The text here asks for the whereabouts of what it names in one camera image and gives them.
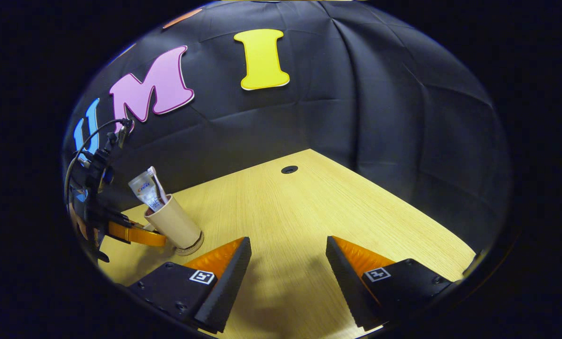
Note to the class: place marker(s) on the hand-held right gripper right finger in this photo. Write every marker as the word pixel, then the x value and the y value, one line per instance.
pixel 344 278

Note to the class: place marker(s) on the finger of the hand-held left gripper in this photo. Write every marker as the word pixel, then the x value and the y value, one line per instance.
pixel 139 234

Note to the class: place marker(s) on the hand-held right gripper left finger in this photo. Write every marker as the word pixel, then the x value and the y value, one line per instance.
pixel 229 282

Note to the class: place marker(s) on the beige cup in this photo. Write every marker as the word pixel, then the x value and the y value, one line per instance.
pixel 177 223

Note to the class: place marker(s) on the white toothpaste tube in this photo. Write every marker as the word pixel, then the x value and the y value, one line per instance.
pixel 144 188

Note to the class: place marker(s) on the round cork coaster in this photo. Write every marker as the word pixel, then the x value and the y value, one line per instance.
pixel 193 248

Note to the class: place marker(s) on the white toothbrush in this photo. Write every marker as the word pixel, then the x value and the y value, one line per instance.
pixel 159 186

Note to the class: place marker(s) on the wooden desktop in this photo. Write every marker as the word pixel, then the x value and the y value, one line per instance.
pixel 299 212

